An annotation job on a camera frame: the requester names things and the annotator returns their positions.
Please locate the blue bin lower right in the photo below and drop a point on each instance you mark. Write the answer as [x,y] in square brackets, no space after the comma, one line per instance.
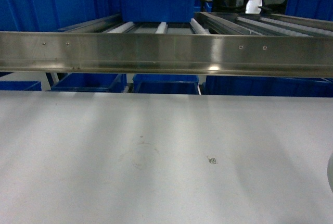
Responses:
[267,86]

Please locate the small printed marker sticker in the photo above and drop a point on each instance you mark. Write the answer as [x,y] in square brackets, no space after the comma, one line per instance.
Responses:
[212,161]

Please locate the blue bin lower centre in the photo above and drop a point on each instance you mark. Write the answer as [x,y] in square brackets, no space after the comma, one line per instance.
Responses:
[166,84]

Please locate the white roller track middle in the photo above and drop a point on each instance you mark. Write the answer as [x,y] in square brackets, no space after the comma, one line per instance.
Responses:
[162,28]

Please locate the blue bin lower far left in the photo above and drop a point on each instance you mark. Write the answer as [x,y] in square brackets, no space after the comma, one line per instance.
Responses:
[21,86]

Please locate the blue bin centre on rollers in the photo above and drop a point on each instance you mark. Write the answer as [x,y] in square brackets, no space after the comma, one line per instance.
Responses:
[174,11]

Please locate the large blue bin upper left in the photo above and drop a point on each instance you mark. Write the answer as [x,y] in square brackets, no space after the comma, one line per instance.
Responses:
[51,15]

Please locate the white roller track right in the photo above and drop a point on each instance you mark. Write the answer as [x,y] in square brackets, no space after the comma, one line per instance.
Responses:
[198,28]

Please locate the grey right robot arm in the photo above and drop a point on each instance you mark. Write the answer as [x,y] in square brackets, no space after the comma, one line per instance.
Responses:
[330,171]

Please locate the stainless steel shelf rack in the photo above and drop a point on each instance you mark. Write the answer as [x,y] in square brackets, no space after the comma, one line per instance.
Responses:
[238,45]

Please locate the white roller track left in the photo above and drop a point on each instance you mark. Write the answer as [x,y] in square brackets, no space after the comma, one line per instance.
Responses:
[122,28]

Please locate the blue bin upper right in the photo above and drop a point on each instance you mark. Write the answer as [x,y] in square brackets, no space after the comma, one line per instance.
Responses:
[313,9]

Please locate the white roller track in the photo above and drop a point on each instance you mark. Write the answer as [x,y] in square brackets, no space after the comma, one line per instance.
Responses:
[122,28]
[162,28]
[198,28]

